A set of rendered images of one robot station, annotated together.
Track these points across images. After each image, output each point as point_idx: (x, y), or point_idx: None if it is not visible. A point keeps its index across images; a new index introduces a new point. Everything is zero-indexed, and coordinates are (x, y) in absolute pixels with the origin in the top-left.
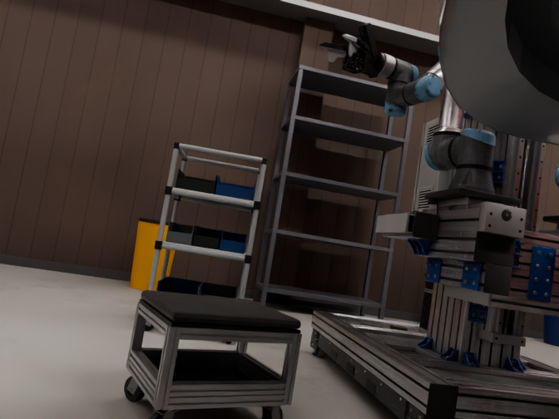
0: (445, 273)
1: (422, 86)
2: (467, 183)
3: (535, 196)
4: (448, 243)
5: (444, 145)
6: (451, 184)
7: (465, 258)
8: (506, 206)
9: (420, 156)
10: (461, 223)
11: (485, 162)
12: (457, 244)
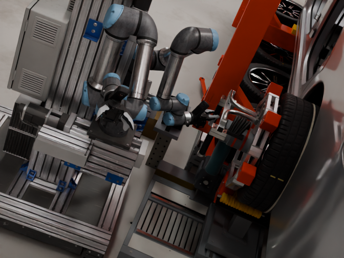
0: (87, 167)
1: (142, 119)
2: (121, 130)
3: None
4: (103, 162)
5: None
6: (110, 130)
7: (120, 175)
8: (146, 149)
9: (22, 38)
10: (117, 156)
11: None
12: (112, 166)
